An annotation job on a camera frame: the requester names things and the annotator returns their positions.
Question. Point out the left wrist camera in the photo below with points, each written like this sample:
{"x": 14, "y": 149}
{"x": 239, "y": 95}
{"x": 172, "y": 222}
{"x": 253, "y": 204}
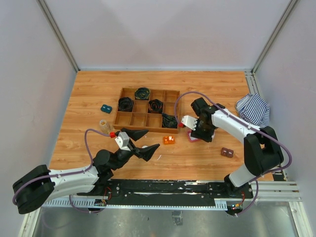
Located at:
{"x": 122, "y": 141}

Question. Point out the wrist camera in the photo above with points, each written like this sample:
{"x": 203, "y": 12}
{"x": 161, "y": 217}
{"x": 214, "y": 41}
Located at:
{"x": 189, "y": 122}
{"x": 122, "y": 141}

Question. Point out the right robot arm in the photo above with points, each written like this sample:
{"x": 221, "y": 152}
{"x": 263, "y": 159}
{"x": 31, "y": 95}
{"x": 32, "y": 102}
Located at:
{"x": 260, "y": 147}

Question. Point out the teal bottle cap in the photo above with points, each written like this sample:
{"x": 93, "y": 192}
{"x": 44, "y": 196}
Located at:
{"x": 106, "y": 108}

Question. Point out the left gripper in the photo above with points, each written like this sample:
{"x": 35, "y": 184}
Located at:
{"x": 145, "y": 153}

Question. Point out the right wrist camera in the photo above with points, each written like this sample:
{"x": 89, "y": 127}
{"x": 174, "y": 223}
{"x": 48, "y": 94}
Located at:
{"x": 189, "y": 122}

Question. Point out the brown pill box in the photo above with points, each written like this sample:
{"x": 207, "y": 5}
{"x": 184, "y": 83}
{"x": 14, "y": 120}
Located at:
{"x": 227, "y": 152}

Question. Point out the wooden compartment tray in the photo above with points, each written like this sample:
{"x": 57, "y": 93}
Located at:
{"x": 146, "y": 108}

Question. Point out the striped cloth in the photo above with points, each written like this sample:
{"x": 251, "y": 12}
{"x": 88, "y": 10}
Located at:
{"x": 254, "y": 110}

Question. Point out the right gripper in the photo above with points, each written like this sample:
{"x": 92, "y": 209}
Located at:
{"x": 207, "y": 136}

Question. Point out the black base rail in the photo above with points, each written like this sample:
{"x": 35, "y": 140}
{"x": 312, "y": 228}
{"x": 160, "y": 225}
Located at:
{"x": 166, "y": 193}

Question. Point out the orange pill box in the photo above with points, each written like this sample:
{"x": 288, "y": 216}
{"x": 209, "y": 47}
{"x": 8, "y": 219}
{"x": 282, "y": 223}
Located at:
{"x": 168, "y": 140}

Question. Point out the pink pill organizer box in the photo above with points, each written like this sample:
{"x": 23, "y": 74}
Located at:
{"x": 190, "y": 138}

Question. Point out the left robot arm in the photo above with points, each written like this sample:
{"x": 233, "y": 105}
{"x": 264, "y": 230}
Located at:
{"x": 42, "y": 184}

